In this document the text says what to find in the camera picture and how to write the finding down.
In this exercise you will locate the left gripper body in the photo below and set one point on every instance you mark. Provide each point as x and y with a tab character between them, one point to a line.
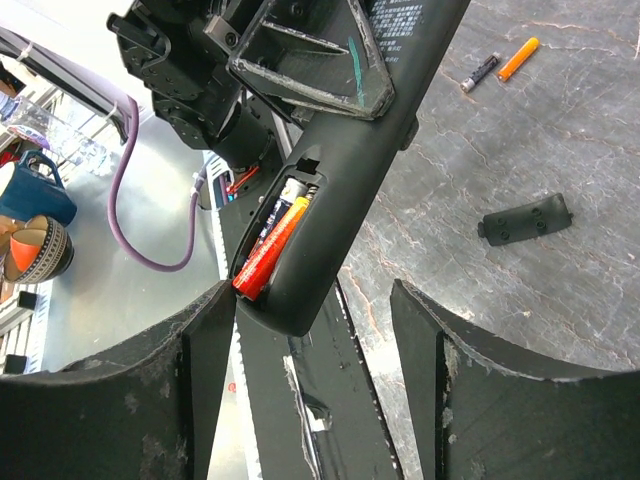
219	30

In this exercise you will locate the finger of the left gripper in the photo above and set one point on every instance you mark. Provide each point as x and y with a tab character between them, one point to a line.
320	55

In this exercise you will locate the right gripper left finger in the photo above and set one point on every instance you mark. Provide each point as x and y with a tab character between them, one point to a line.
146	408

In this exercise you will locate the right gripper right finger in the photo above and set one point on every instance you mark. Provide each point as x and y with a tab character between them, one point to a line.
485	408

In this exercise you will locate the red orange battery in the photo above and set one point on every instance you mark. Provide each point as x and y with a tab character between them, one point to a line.
272	245

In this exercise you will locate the black white battery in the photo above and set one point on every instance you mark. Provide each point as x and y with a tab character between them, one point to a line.
292	190

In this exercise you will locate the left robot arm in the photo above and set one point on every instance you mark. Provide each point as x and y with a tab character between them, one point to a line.
200	105

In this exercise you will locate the black silver battery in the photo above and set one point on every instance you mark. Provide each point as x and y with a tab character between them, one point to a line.
488	65

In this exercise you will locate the patterned orange black bowl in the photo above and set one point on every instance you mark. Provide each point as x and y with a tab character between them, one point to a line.
38	252

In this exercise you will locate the dark blue mug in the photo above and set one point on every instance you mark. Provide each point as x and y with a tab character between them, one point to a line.
32	186

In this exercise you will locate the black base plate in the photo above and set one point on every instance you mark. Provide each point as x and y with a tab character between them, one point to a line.
315	410

